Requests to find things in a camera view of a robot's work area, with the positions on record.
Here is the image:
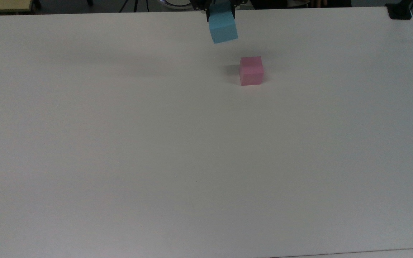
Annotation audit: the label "blue cube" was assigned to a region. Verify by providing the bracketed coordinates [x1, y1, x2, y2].
[208, 1, 239, 44]

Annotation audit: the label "black camera clamp mount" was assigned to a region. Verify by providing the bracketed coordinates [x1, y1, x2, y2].
[385, 0, 413, 20]

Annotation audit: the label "black tripod legs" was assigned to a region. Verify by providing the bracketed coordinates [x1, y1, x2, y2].
[119, 0, 150, 13]

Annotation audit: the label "pink cube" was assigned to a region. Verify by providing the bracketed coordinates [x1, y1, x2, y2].
[238, 56, 264, 86]

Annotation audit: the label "wooden table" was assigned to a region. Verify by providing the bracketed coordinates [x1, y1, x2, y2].
[0, 0, 37, 15]

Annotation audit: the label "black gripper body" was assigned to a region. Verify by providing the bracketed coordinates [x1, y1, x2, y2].
[190, 0, 249, 12]

